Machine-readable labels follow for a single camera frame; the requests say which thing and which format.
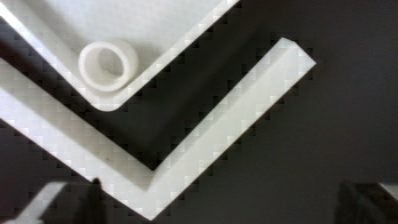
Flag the white desk tabletop tray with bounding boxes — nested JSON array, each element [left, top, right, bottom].
[[0, 0, 239, 111]]

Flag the white L-shaped fence wall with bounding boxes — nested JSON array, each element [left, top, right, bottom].
[[0, 39, 315, 219]]

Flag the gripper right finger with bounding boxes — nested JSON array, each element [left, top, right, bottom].
[[338, 181, 398, 224]]

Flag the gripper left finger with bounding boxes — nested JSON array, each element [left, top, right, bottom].
[[6, 179, 106, 224]]

